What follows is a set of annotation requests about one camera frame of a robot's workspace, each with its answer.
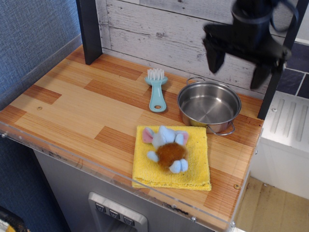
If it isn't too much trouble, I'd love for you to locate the yellow black object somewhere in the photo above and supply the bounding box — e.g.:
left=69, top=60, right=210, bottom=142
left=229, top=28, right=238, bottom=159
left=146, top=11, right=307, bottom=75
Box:
left=0, top=212, right=30, bottom=232

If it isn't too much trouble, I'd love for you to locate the silver steel pot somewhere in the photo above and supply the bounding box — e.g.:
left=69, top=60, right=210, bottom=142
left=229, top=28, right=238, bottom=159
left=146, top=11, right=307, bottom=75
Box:
left=177, top=77, right=241, bottom=136

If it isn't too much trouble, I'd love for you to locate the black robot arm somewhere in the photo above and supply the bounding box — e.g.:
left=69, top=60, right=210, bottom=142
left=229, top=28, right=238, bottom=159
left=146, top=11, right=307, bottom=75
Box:
left=203, top=0, right=291, bottom=89

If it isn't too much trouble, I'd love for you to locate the clear acrylic edge guard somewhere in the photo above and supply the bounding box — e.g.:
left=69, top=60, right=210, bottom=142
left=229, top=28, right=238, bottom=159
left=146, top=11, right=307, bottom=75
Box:
left=0, top=123, right=235, bottom=232

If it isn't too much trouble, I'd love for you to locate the silver dispenser panel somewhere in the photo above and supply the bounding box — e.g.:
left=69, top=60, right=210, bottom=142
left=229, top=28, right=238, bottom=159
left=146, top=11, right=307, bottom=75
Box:
left=88, top=192, right=148, bottom=232

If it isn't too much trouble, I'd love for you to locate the light blue brush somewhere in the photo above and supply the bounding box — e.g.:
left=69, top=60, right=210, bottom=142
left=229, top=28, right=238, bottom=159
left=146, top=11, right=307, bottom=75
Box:
left=144, top=69, right=168, bottom=113

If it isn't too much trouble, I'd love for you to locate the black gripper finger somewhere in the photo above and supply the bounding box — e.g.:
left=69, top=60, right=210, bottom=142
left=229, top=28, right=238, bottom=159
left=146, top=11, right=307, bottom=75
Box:
left=250, top=64, right=272, bottom=89
left=205, top=43, right=225, bottom=73

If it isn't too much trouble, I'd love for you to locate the yellow folded cloth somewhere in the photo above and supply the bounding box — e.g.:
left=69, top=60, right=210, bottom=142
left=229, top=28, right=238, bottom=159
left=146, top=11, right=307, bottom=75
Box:
left=132, top=126, right=211, bottom=191

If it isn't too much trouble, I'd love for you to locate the black left shelf post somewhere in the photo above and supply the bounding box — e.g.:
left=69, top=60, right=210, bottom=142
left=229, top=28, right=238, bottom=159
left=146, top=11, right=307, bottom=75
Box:
left=76, top=0, right=102, bottom=65

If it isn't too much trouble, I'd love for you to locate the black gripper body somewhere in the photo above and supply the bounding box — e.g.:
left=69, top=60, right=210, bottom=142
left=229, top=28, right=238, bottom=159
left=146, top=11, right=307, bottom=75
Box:
left=203, top=19, right=292, bottom=70

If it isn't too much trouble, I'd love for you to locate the white ribbed cabinet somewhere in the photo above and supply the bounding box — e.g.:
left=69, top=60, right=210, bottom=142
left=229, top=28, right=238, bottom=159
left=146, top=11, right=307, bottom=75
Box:
left=250, top=91, right=309, bottom=199

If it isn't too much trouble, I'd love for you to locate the black right shelf post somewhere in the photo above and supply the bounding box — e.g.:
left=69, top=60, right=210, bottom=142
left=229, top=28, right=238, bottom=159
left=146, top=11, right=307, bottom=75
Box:
left=257, top=0, right=309, bottom=119

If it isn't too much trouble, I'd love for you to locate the blue plush elephant toy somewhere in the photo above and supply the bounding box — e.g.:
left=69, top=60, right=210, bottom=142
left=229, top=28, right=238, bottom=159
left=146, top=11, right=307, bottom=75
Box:
left=142, top=126, right=189, bottom=174

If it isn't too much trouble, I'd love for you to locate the black shelf post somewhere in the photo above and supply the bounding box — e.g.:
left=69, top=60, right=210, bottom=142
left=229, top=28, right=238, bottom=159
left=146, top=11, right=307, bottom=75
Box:
left=257, top=0, right=309, bottom=119
left=76, top=0, right=102, bottom=65

